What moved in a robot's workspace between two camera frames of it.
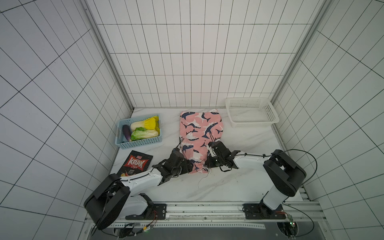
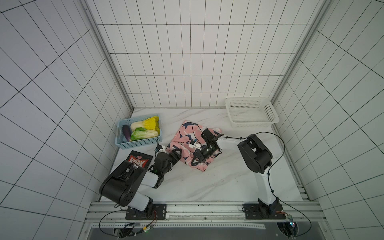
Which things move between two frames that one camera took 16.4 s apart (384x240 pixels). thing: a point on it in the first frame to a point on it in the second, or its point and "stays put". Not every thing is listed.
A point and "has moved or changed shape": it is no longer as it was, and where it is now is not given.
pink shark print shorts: [198, 129] has moved or changed shape
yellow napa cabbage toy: [150, 123] stays put
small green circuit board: [291, 221] stays put
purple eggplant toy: [127, 132] stays put
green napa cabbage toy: [140, 132] stays put
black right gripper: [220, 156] to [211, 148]
